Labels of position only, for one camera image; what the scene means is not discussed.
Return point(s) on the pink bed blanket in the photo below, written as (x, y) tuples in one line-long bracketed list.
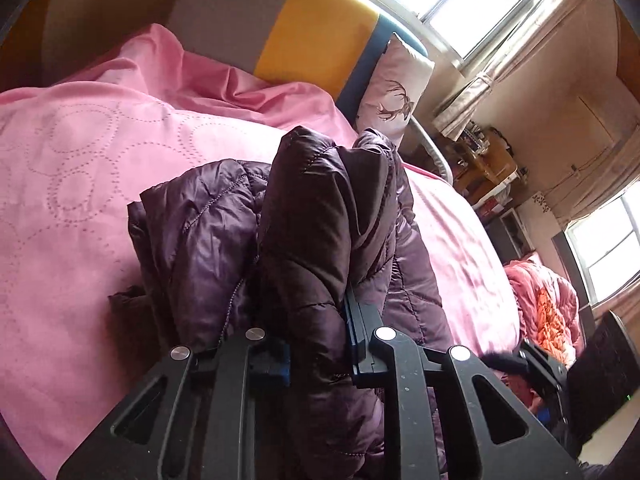
[(75, 185)]

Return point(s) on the white bed rail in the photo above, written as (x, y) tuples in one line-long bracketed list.
[(435, 150)]

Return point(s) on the large bright window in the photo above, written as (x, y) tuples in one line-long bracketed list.
[(475, 5)]

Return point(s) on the wooden wardrobe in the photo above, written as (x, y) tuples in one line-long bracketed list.
[(20, 50)]

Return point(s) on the grey yellow blue headboard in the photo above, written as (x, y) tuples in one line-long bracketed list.
[(310, 35)]

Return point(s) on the cluttered yellow wooden desk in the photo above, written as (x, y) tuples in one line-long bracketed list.
[(492, 165)]

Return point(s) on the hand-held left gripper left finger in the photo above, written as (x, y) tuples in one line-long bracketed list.
[(272, 365)]

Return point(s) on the light patterned curtain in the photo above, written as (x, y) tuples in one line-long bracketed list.
[(465, 105), (595, 185)]

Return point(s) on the purple quilted down jacket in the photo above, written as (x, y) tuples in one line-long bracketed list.
[(310, 220)]

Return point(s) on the pink orange floral quilt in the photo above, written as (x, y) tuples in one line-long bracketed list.
[(545, 305)]

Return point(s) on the pink deer print pillow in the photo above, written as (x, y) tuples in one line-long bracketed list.
[(395, 90)]

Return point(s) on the small side window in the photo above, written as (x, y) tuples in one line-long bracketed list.
[(607, 250)]

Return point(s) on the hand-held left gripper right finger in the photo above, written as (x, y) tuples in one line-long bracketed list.
[(360, 340)]

